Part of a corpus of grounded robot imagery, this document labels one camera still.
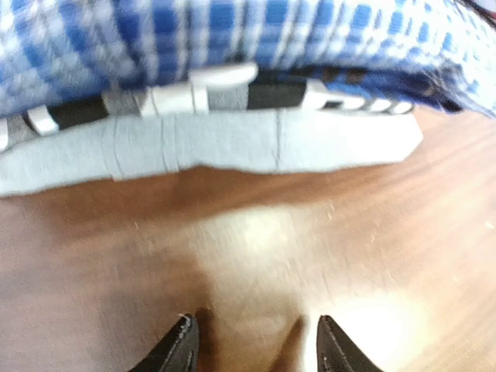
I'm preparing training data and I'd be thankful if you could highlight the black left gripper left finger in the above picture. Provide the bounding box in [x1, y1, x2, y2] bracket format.
[129, 314, 200, 372]

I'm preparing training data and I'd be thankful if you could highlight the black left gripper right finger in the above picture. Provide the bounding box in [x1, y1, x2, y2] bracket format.
[316, 315, 382, 372]

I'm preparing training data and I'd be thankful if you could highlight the grey folded shirt underneath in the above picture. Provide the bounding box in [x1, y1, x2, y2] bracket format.
[1, 109, 423, 196]

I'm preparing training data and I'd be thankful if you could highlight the black white print folded shirt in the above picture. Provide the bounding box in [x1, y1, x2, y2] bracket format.
[1, 64, 414, 151]

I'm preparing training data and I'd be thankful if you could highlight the blue checked folded shirt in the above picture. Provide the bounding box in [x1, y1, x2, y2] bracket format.
[1, 1, 495, 116]

